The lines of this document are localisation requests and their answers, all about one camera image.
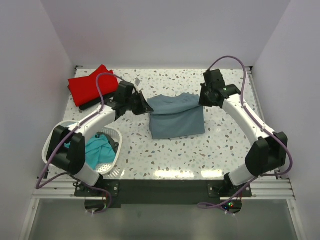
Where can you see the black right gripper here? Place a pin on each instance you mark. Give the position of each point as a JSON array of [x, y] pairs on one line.
[[202, 101]]

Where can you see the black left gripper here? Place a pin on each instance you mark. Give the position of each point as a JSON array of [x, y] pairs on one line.
[[144, 106]]

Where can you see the grey-blue t-shirt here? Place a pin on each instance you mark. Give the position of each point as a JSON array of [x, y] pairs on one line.
[[174, 117]]

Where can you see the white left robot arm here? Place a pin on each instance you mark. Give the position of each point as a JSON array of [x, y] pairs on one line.
[[66, 149]]

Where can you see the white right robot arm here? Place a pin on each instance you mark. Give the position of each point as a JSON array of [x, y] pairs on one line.
[[267, 147]]

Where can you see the dark grey t-shirt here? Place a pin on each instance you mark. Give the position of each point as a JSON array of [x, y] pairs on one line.
[[114, 144]]

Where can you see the turquoise t-shirt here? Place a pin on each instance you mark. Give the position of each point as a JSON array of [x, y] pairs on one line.
[[98, 151]]

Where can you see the black folded t-shirt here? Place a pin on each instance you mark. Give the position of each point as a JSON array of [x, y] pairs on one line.
[[92, 102]]

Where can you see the red folded t-shirt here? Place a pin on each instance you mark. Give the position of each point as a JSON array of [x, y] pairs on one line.
[[91, 79]]

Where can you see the white plastic laundry basket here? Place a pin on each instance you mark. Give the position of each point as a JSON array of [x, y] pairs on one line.
[[104, 169]]

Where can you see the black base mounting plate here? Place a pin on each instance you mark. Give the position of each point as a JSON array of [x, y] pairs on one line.
[[168, 192]]

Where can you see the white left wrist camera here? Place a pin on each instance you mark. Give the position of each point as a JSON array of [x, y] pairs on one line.
[[137, 81]]

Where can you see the aluminium extrusion rail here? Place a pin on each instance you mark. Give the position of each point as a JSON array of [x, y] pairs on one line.
[[57, 189]]

